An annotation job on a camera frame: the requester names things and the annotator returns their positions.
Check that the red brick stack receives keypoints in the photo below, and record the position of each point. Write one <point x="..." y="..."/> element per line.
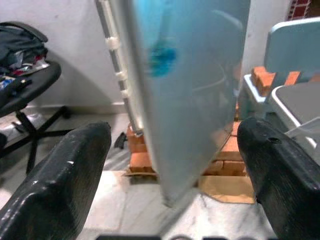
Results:
<point x="140" y="155"/>
<point x="262" y="77"/>
<point x="230" y="160"/>

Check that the black office chair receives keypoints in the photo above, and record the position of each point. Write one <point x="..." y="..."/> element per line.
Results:
<point x="32" y="87"/>

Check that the silver pipe with white clips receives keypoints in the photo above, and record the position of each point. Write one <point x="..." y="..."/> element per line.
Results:
<point x="113" y="50"/>

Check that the brown cardboard sheet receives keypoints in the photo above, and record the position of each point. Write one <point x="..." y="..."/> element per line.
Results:
<point x="227" y="187"/>

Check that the light blue fridge body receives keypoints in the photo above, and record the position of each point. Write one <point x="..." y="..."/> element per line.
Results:
<point x="292" y="47"/>

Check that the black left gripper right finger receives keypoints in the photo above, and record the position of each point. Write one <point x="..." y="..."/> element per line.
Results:
<point x="287" y="185"/>

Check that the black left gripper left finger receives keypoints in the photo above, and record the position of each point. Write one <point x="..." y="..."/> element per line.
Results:
<point x="57" y="190"/>

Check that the small black floor object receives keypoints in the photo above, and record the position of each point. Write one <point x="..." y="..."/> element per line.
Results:
<point x="121" y="140"/>

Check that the light blue fridge door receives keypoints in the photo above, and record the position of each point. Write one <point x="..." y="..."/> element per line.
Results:
<point x="195" y="112"/>

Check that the dark clothes heap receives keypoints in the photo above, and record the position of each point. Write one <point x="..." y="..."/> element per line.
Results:
<point x="20" y="45"/>

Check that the grey white-rimmed fridge drawer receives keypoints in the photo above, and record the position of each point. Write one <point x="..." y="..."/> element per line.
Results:
<point x="300" y="105"/>

